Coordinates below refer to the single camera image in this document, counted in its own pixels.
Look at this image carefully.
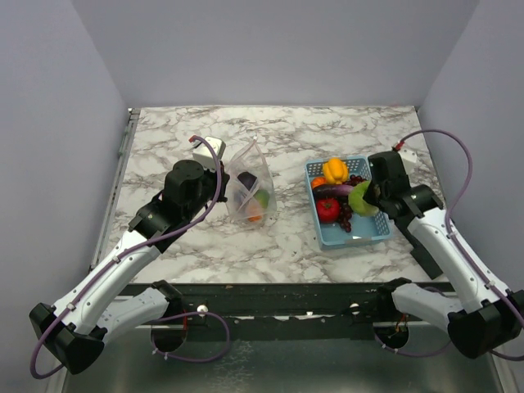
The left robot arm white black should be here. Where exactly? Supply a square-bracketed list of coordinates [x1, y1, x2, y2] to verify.
[29, 160, 229, 374]

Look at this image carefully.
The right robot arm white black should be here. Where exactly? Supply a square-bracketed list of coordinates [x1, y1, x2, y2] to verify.
[364, 151, 523, 359]

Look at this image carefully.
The green orange mango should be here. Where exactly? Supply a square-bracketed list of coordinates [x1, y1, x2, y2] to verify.
[245, 189, 270, 222]

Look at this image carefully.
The clear zip top bag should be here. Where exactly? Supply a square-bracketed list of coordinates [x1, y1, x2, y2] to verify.
[225, 138, 277, 225]

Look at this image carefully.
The red tomato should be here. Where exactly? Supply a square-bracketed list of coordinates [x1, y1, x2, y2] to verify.
[315, 198, 341, 224]

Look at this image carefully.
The black mounting rail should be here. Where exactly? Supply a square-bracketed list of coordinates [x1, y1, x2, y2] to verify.
[134, 282, 425, 341]

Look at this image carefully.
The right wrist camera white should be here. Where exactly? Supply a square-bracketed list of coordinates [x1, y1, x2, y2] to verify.
[393, 142, 418, 174]

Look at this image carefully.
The green cabbage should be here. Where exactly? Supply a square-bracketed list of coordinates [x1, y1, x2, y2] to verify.
[348, 180, 379, 217]

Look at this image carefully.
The small orange fruit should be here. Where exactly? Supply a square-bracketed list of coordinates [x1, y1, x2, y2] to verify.
[310, 177, 327, 189]

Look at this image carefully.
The yellow bell pepper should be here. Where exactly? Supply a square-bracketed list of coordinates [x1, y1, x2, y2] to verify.
[323, 157, 349, 185]

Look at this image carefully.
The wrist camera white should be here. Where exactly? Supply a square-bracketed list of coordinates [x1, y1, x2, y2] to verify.
[393, 142, 418, 174]
[192, 136, 226, 172]

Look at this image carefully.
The light blue plastic basket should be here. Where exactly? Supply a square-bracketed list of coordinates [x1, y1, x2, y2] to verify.
[304, 159, 392, 251]

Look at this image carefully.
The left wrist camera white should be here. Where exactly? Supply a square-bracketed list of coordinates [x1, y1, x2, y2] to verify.
[192, 136, 226, 172]

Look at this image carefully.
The round purple eggplant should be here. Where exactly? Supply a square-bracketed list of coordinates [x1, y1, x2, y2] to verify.
[237, 171, 260, 192]

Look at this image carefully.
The long purple eggplant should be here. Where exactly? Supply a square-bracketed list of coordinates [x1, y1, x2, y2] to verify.
[312, 184, 354, 200]

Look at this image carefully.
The dark red grapes bunch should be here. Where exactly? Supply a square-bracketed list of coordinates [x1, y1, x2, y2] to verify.
[336, 175, 367, 233]

